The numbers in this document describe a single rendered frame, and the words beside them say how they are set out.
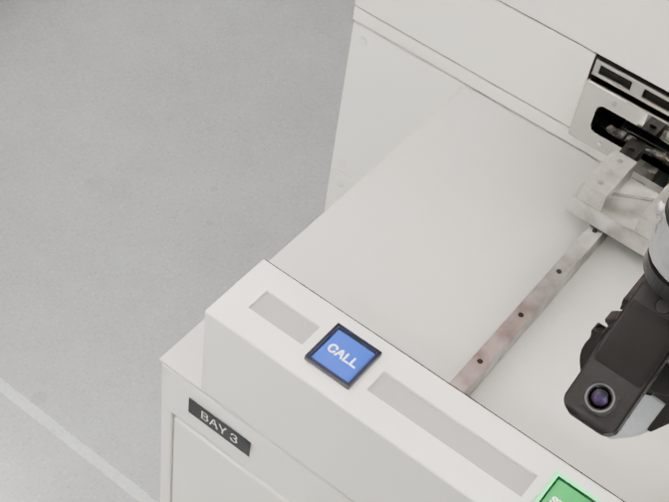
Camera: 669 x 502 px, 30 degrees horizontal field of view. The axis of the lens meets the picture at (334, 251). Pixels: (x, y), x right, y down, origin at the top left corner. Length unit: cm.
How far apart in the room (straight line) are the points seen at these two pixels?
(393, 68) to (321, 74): 116
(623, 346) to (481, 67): 86
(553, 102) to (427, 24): 21
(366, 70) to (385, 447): 80
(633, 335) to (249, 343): 45
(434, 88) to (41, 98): 130
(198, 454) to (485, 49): 66
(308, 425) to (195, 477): 29
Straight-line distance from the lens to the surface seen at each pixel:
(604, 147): 167
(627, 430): 105
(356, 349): 124
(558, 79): 167
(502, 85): 173
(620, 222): 155
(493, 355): 141
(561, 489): 120
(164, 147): 277
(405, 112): 186
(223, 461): 145
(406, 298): 148
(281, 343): 124
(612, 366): 93
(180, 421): 147
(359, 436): 122
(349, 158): 199
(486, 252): 155
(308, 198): 269
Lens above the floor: 196
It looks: 49 degrees down
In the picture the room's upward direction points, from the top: 10 degrees clockwise
